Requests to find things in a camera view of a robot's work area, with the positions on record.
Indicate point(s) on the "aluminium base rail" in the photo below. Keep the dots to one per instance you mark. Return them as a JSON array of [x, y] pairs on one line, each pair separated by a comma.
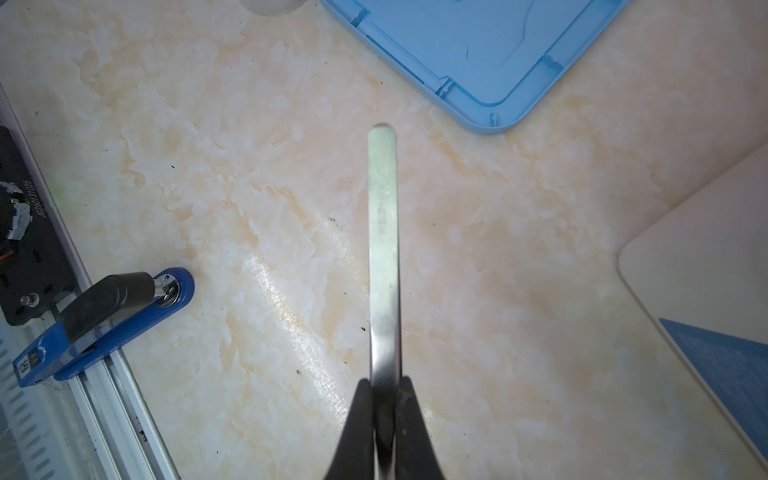
[[70, 404]]

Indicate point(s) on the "white plastic storage bin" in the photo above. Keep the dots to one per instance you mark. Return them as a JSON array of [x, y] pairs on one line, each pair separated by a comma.
[[700, 275]]

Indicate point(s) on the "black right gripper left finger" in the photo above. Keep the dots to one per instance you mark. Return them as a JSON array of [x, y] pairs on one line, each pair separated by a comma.
[[354, 455]]

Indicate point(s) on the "blue plastic bin lid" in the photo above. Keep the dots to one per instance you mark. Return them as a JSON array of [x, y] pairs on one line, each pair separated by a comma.
[[485, 63]]

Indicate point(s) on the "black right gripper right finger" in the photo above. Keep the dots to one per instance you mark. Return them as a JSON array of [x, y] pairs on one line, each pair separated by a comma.
[[414, 454]]

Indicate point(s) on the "blue black stapler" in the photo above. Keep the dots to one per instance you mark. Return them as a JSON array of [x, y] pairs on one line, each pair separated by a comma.
[[102, 319]]

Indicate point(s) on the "clear tape roll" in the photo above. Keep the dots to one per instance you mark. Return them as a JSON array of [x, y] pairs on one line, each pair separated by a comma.
[[271, 8]]

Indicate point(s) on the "metal tweezers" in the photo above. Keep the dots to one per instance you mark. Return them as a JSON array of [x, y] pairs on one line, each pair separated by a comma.
[[384, 292]]

